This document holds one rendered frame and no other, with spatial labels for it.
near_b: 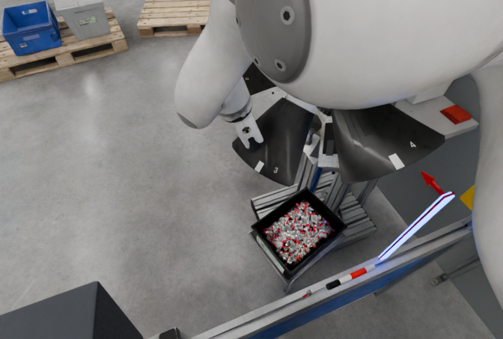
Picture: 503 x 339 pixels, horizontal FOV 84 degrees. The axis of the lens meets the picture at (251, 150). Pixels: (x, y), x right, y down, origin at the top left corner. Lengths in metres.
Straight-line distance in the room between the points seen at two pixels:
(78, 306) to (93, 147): 2.04
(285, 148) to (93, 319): 0.60
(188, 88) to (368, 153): 0.40
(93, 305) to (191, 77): 0.33
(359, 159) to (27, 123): 2.66
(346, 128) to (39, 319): 0.61
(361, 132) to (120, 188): 1.73
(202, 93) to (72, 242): 1.69
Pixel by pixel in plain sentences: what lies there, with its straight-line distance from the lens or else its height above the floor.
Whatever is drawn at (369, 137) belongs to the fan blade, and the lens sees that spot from 0.66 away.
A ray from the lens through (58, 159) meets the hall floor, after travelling 2.48.
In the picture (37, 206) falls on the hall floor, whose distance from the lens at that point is 2.30.
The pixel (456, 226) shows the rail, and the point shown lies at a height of 0.86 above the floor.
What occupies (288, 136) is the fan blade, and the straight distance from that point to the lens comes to 0.82.
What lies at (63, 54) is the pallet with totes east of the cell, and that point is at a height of 0.12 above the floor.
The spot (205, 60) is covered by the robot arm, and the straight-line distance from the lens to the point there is 0.43.
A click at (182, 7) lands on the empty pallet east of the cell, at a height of 0.14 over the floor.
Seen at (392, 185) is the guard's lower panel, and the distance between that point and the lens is 1.91.
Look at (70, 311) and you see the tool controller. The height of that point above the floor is 1.24.
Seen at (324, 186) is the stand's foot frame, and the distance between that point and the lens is 1.90.
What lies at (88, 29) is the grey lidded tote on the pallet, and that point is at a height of 0.24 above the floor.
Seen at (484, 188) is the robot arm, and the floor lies 1.49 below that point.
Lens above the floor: 1.62
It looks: 51 degrees down
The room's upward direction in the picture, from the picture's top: straight up
